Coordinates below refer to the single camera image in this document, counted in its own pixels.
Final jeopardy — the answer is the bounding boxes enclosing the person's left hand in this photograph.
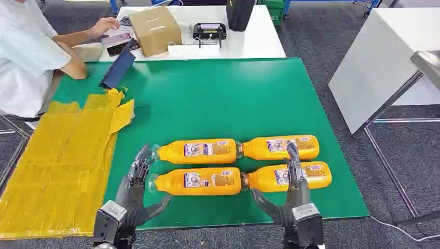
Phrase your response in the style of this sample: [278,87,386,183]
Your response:
[87,16,121,38]

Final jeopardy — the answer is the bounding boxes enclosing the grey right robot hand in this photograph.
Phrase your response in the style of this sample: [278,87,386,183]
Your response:
[251,141,312,228]

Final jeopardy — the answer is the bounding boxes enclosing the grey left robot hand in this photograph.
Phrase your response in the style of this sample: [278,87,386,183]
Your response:
[115,144,172,238]

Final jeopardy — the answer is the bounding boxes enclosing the orange plastic bottle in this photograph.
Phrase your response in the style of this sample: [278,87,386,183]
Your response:
[240,134,320,161]
[148,167,243,197]
[151,138,241,164]
[241,161,333,193]

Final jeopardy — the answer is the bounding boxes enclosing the pink printed booklet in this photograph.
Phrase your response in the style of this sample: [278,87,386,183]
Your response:
[101,32,133,48]

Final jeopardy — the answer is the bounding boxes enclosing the black phone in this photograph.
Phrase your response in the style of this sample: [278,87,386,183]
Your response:
[106,39,140,57]

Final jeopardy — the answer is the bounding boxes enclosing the dark blue folder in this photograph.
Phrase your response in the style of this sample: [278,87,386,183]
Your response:
[100,38,136,90]

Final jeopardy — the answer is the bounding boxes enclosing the brown cardboard box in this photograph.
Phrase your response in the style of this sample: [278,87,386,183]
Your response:
[128,6,182,58]

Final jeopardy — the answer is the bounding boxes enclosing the yellow sheet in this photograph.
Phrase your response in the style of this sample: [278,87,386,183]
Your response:
[0,88,135,240]

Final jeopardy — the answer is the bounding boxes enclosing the person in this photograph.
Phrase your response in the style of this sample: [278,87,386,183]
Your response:
[0,0,121,119]

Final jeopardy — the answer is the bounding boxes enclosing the black device with screen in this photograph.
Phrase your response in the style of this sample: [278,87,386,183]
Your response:
[192,23,228,48]

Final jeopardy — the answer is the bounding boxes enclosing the green mat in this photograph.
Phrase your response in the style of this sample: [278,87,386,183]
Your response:
[51,58,370,230]

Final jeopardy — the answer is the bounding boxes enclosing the black case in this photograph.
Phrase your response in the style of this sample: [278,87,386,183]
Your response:
[226,0,257,32]

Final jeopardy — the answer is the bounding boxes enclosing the white table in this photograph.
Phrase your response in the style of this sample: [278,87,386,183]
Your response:
[99,5,286,63]

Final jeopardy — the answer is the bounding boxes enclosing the white panel desk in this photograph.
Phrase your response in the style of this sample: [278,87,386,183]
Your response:
[328,7,440,135]

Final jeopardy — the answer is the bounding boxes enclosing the green crate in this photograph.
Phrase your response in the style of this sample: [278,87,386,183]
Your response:
[257,0,290,26]

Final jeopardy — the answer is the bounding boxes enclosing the blue metal rack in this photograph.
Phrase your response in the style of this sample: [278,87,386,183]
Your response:
[283,0,382,17]

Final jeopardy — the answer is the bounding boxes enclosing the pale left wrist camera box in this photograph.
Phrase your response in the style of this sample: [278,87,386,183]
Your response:
[93,200,129,243]

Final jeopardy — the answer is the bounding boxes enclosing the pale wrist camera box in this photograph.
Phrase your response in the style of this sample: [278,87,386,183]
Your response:
[93,200,129,243]
[291,202,324,247]

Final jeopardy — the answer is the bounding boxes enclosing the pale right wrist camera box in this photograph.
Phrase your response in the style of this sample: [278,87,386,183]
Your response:
[291,202,324,247]

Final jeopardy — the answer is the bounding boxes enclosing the white floor cable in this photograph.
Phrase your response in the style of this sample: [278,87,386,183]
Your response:
[369,215,440,242]

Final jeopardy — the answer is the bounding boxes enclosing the metal floor frame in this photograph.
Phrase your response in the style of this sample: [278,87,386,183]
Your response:
[0,115,32,186]

